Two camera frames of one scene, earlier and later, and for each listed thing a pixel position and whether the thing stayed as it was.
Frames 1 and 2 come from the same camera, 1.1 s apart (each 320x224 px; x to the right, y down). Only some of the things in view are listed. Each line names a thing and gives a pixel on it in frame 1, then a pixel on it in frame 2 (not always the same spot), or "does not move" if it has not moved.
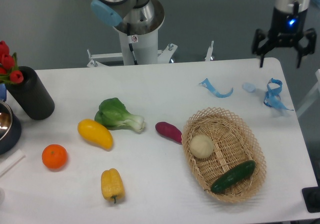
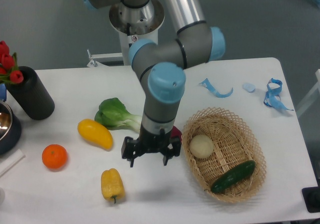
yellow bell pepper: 112,185 does not move
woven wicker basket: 234,142 does not move
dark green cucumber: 233,176 does not move
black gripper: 287,30 to 148,143
